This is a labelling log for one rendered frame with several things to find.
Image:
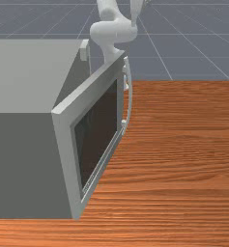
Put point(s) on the grey microwave oven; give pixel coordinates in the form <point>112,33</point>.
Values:
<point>22,83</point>

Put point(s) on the grey microwave door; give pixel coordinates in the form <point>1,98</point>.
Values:
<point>65,148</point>

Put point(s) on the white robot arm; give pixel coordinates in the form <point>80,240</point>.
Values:
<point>112,30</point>

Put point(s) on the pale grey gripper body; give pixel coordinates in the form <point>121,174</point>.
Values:
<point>136,9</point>

